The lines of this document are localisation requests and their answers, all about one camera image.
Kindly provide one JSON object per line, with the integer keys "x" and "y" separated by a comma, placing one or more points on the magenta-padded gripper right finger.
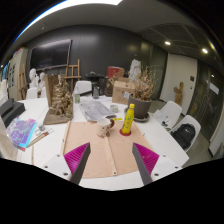
{"x": 148, "y": 158}

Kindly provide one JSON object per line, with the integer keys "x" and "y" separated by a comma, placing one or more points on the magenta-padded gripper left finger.
{"x": 75, "y": 158}

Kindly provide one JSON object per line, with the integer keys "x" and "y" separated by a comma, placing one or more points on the yellow drink bottle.
{"x": 128, "y": 121}

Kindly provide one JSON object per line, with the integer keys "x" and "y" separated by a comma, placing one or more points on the beige canvas table mat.
{"x": 110, "y": 153}

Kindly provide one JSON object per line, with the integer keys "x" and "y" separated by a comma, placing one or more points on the flat round red coaster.
{"x": 121, "y": 133}

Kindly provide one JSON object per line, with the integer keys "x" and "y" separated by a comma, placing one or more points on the grey plant saucer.
{"x": 146, "y": 117}

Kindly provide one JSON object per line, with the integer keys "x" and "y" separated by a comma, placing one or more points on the black backpack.
{"x": 184, "y": 136}

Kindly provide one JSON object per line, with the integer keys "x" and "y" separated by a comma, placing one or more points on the white paper sheets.
{"x": 160, "y": 116}

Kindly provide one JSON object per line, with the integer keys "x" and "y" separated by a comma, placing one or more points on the small paint jar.
{"x": 41, "y": 126}

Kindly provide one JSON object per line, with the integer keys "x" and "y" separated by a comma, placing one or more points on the small yellow marker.
{"x": 117, "y": 119}

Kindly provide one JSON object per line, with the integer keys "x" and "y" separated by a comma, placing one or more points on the dried plant in grey pot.
{"x": 140, "y": 106}

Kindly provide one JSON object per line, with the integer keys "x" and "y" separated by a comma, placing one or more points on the printed newspaper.
{"x": 96, "y": 110}

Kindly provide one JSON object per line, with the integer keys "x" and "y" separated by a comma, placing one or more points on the white chair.
{"x": 190, "y": 119}
{"x": 173, "y": 111}
{"x": 84, "y": 87}
{"x": 32, "y": 94}

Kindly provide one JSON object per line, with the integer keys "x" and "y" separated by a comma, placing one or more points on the brown relief sculpture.
{"x": 60, "y": 103}

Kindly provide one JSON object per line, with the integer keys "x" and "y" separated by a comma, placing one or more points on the iridescent purple book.
{"x": 21, "y": 131}

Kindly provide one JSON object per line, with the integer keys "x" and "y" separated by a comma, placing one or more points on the clear bottle with green label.
{"x": 77, "y": 96}

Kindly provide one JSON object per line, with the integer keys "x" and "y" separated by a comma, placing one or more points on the cardboard box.
{"x": 120, "y": 93}

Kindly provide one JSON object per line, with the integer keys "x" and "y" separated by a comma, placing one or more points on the wooden figure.
{"x": 179, "y": 93}

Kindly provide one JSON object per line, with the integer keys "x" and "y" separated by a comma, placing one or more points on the black flat box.
{"x": 15, "y": 115}
{"x": 6, "y": 108}

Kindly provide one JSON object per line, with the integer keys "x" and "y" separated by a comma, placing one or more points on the wooden easel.
{"x": 73, "y": 71}
{"x": 23, "y": 81}

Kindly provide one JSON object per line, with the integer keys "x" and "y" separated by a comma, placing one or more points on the white plaster bust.
{"x": 33, "y": 78}

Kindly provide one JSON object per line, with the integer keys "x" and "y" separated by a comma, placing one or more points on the white plaster sculpture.
{"x": 135, "y": 68}

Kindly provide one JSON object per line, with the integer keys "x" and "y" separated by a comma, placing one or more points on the red box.
{"x": 115, "y": 71}

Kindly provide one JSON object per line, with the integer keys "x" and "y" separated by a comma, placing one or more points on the white cabinet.
{"x": 15, "y": 71}

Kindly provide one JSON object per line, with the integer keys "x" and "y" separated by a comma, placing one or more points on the round ceiling downlight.
{"x": 167, "y": 43}
{"x": 204, "y": 50}

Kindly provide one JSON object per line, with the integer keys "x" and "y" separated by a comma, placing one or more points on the long ceiling light strip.
{"x": 60, "y": 8}

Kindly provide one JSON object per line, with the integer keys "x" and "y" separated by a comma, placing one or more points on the black wall screen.
{"x": 50, "y": 55}

